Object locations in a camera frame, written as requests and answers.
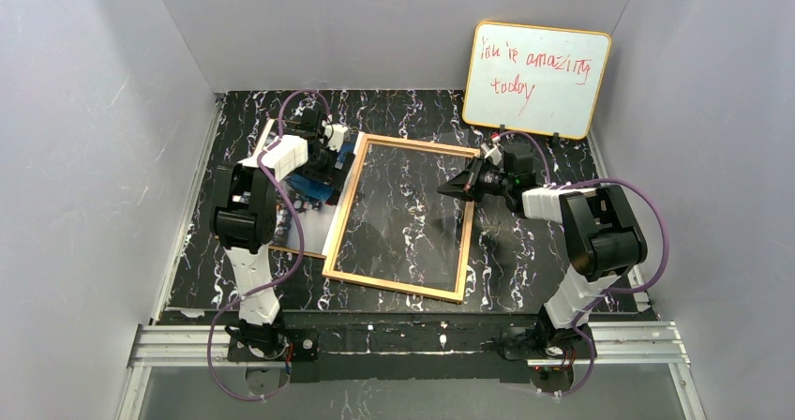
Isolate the printed photo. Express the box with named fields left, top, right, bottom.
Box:
left=243, top=119, right=356, bottom=257

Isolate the wooden picture frame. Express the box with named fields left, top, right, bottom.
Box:
left=322, top=134, right=480, bottom=303

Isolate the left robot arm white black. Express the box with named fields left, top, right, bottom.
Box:
left=210, top=110, right=355, bottom=325

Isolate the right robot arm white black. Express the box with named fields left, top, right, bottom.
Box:
left=437, top=143, right=648, bottom=332

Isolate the whiteboard with orange rim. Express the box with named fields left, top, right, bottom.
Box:
left=462, top=21, right=612, bottom=140

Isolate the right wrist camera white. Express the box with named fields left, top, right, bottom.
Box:
left=484, top=144, right=503, bottom=167

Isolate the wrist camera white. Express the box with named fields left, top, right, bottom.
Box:
left=484, top=144, right=503, bottom=167
left=323, top=123, right=350, bottom=152

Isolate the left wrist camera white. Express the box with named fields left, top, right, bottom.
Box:
left=323, top=123, right=350, bottom=152

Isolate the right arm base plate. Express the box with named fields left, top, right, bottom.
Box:
left=492, top=327, right=580, bottom=368

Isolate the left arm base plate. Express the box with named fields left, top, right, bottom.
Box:
left=224, top=325, right=319, bottom=363

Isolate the aluminium rail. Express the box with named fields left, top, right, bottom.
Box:
left=127, top=322, right=690, bottom=368

